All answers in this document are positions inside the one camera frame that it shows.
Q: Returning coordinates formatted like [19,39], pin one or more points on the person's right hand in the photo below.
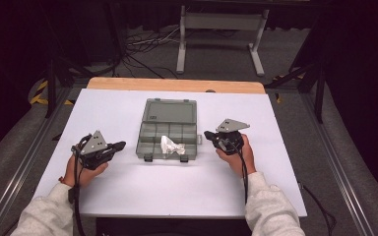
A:
[239,162]

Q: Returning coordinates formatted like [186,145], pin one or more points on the wooden table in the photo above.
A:
[177,85]

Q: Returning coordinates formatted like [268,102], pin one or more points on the aluminium floor rail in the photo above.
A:
[19,170]
[338,164]

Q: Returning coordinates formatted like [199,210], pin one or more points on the grey metal stand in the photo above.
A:
[221,21]

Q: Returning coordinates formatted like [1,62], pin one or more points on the grey transparent plastic storage box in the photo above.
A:
[170,113]

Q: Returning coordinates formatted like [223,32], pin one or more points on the person's left hand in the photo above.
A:
[82,175]

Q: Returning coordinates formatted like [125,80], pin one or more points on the yellow black floor tape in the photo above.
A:
[37,96]

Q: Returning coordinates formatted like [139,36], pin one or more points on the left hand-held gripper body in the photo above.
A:
[93,147]

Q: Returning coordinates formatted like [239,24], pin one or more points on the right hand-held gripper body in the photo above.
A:
[231,141]

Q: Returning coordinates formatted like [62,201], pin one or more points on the white crinkled plastic packet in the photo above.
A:
[170,146]

